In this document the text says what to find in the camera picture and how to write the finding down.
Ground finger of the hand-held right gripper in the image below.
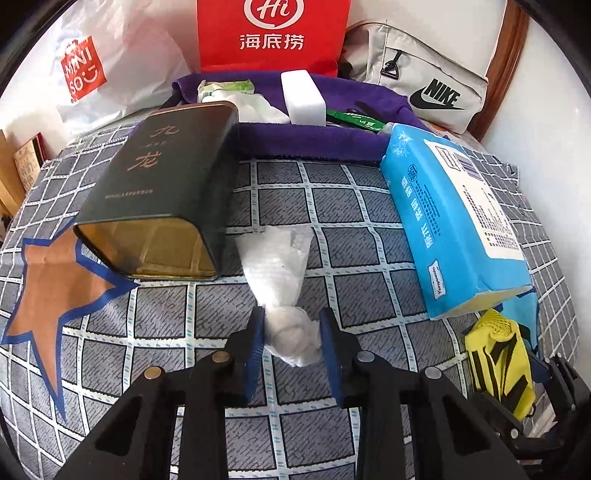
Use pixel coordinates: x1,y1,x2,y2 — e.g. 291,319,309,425
538,355,591,418
478,392,591,467

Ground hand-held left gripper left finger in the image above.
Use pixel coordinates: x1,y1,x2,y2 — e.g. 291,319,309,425
62,307,266,480

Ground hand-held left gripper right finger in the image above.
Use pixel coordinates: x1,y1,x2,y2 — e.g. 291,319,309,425
320,307,529,480

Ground yellow pouch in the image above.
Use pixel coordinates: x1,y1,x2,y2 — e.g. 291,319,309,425
464,308,537,422

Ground clear white plastic bag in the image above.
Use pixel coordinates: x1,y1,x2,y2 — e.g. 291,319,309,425
235,225,325,368

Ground green snack packet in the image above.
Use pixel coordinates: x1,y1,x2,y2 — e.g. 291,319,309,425
325,107,386,134

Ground white and mint cloth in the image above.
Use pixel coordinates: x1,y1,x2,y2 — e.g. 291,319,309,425
233,91,289,124

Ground white sponge block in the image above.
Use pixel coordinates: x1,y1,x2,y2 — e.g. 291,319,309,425
281,70,325,125

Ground green tissue packet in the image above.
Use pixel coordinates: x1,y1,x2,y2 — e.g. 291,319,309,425
198,79,256,103

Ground blue tissue pack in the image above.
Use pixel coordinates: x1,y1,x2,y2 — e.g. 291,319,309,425
379,122,533,321

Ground dark green tin box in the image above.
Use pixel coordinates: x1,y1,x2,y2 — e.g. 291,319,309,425
74,102,239,281

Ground purple towel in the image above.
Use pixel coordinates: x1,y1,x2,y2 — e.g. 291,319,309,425
171,71,419,166

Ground grey waist bag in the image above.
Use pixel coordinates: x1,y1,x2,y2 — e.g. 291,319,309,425
339,18,490,136

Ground white plastic shopping bag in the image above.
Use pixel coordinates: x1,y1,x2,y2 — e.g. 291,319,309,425
55,7,192,137

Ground red paper bag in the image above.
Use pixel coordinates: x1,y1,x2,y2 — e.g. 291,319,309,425
196,0,352,79

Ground brown wooden door frame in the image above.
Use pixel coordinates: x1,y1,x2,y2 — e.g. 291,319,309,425
475,7,529,144

